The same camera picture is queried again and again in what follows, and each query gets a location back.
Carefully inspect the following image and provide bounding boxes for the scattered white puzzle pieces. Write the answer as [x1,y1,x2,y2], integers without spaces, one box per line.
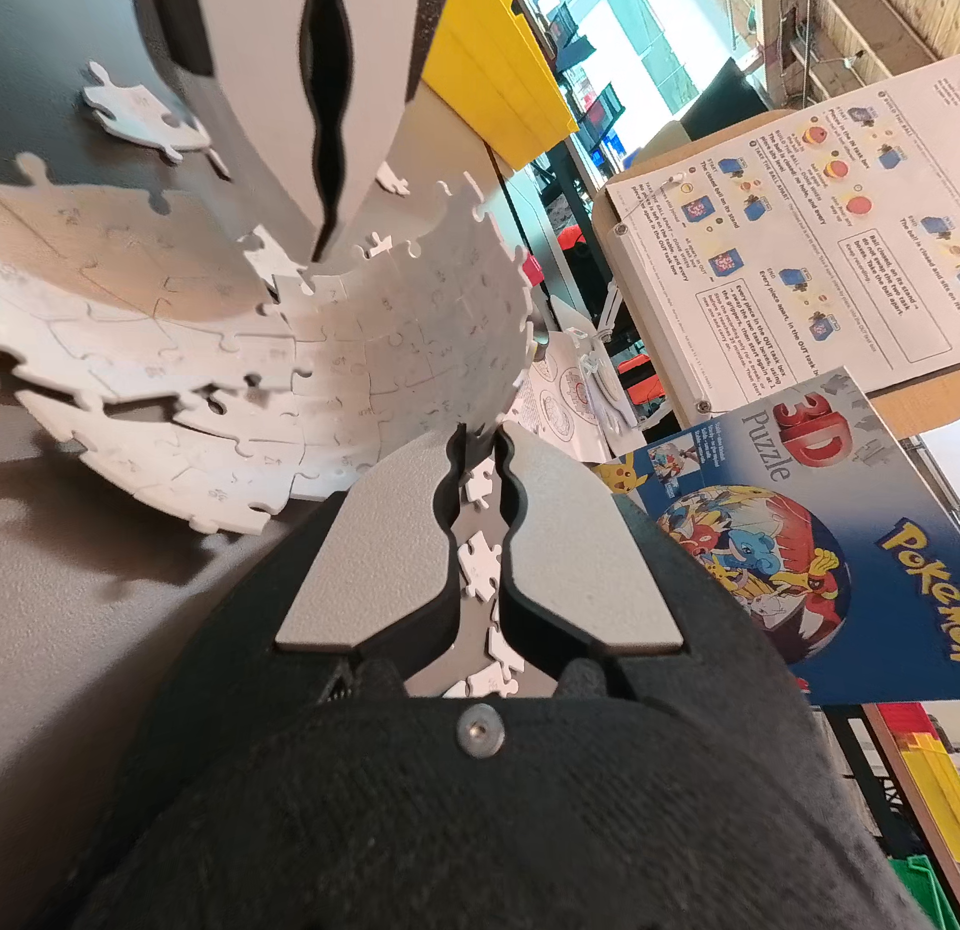
[81,60,526,700]

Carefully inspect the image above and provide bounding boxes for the black monitor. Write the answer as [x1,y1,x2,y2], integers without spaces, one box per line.
[678,58,770,142]

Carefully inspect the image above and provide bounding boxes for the instruction sheet board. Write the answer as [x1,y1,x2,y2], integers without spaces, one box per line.
[592,56,960,428]

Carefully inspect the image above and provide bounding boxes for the yellow plastic bin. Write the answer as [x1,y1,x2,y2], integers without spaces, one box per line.
[420,0,580,172]
[896,731,960,863]

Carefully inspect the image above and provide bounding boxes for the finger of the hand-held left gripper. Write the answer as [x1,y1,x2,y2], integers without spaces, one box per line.
[171,0,331,265]
[318,0,426,265]

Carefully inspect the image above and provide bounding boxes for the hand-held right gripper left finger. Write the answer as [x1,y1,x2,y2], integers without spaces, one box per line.
[273,423,468,677]

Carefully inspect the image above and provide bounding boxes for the blue printed puzzle box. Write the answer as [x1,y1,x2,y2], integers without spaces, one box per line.
[596,367,960,706]

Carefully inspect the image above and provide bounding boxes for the white puzzle strip section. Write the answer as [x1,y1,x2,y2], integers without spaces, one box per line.
[15,390,301,535]

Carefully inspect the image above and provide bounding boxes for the white instruction leaflet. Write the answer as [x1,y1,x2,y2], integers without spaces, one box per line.
[517,330,612,462]

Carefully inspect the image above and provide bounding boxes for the green plastic bin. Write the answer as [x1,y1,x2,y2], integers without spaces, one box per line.
[888,855,960,930]

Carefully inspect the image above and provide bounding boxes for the clear plastic parts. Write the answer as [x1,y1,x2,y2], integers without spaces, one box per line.
[566,326,639,432]

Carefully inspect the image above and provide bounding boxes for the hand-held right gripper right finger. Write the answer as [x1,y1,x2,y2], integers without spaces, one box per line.
[495,418,686,682]

